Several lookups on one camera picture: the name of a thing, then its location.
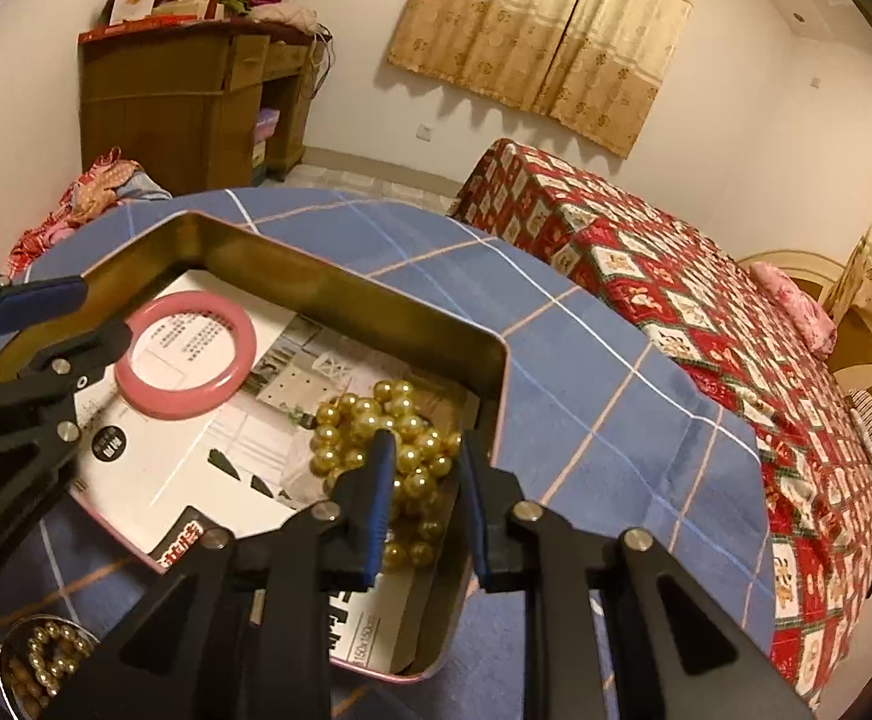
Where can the white wall socket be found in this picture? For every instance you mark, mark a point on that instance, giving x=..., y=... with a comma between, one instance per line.
x=425, y=132

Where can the cream wooden headboard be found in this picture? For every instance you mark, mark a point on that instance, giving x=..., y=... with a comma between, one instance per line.
x=856, y=352

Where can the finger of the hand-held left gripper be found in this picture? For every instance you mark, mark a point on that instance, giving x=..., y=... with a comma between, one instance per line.
x=68, y=367
x=38, y=301

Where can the pink bangle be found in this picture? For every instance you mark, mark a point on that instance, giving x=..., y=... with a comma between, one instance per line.
x=173, y=406

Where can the pink tin box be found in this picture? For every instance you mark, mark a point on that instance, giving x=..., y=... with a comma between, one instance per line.
x=331, y=292

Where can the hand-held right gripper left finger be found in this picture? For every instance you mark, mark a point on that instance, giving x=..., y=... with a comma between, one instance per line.
x=377, y=510

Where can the red and gold bead jewellery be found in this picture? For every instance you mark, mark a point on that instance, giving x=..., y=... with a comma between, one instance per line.
x=406, y=457

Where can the pale pink cloth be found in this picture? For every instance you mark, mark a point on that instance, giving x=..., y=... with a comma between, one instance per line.
x=282, y=15

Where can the pile of colourful clothes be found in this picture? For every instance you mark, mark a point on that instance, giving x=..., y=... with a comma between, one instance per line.
x=98, y=195

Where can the pink pillow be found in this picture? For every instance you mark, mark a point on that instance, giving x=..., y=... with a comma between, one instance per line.
x=796, y=307

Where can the wide beige patterned curtain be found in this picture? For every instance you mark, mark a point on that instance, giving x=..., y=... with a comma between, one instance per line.
x=541, y=30

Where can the printed paper leaflet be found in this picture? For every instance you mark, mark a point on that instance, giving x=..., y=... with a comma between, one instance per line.
x=203, y=465

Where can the purple and white box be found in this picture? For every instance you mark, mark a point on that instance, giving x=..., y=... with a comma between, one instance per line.
x=265, y=135

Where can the blue plaid tablecloth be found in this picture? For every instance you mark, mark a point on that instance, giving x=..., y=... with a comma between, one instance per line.
x=593, y=405

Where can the flat red box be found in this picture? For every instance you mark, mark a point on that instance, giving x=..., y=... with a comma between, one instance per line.
x=143, y=24

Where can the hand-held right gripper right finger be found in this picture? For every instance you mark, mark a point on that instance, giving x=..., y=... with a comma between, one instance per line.
x=475, y=517

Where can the bed with red quilt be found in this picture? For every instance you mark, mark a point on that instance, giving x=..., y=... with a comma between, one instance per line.
x=706, y=315

